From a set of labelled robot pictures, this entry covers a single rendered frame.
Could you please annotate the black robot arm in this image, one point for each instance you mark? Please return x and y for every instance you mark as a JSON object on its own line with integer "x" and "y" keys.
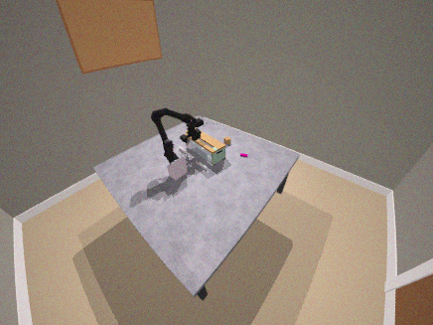
{"x": 167, "y": 143}

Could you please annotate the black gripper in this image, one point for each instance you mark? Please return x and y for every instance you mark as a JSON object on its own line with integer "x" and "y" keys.
{"x": 185, "y": 138}

